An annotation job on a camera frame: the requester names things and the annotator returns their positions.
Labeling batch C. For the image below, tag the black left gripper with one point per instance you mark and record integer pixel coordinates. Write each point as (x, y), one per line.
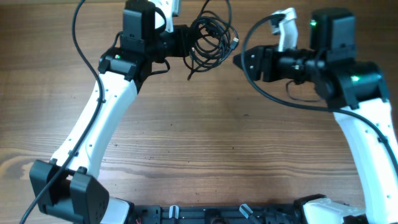
(183, 43)

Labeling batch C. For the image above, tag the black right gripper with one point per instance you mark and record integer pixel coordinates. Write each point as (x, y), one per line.
(260, 55)

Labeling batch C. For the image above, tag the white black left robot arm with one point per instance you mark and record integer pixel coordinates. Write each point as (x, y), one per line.
(67, 185)

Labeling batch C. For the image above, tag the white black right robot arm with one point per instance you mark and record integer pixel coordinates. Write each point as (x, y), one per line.
(354, 92)

